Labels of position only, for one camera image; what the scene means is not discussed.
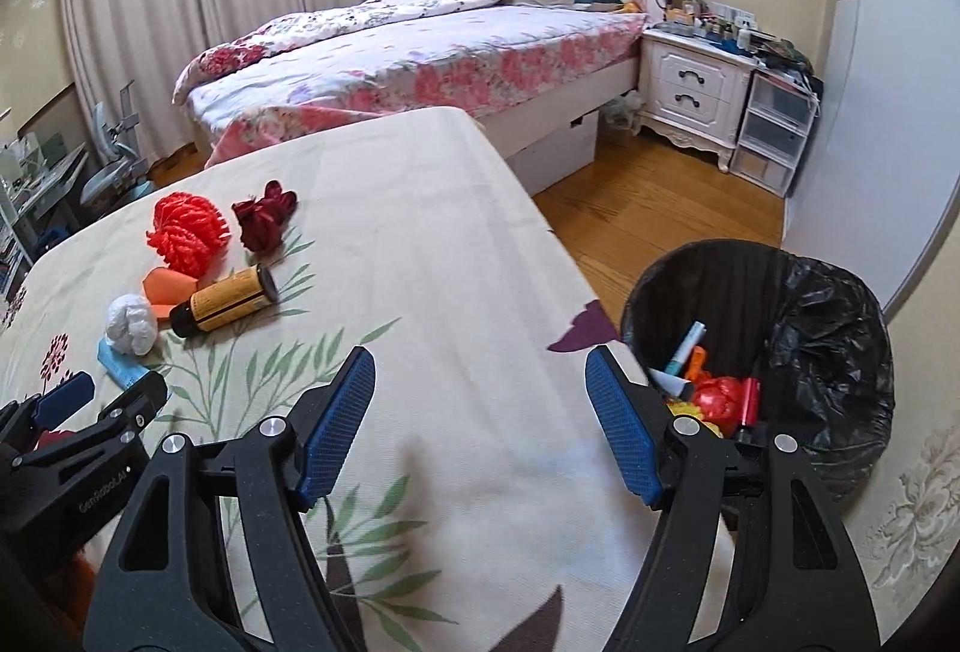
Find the yellow bottle black cap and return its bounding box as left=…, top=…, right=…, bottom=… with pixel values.
left=169, top=265, right=278, bottom=338

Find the white storage box under bed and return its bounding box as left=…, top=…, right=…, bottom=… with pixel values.
left=506, top=111, right=599, bottom=196

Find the red bottle black cap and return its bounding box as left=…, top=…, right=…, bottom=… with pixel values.
left=734, top=377, right=760, bottom=443

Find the grey desk chair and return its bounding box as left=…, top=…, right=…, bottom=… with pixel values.
left=80, top=80, right=155, bottom=218

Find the study desk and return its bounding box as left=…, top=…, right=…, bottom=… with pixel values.
left=2, top=134, right=89, bottom=228

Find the white crumpled tissue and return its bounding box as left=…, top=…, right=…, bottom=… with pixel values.
left=104, top=293, right=160, bottom=358

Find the red plastic bag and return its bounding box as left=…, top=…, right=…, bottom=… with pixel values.
left=690, top=377, right=745, bottom=437

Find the plastic drawer unit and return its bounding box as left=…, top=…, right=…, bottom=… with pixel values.
left=731, top=69, right=820, bottom=199

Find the pink floral quilt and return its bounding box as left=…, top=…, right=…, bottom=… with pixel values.
left=170, top=0, right=529, bottom=106

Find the white green tube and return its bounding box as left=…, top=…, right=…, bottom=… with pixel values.
left=649, top=320, right=706, bottom=400

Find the nightstand clutter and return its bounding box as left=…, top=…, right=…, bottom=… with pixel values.
left=654, top=0, right=817, bottom=86

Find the black trash bin with liner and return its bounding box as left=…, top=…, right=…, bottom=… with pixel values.
left=620, top=239, right=895, bottom=504

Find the white tufted bed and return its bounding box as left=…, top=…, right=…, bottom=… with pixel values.
left=181, top=0, right=654, bottom=164

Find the red foam net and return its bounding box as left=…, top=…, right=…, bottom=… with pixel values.
left=146, top=193, right=231, bottom=278

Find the orange paper piece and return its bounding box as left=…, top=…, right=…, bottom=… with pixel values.
left=142, top=267, right=199, bottom=320

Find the floral cream tablecloth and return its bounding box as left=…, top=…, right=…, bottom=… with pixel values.
left=0, top=104, right=737, bottom=652

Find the white nightstand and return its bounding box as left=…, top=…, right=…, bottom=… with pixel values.
left=638, top=28, right=757, bottom=173

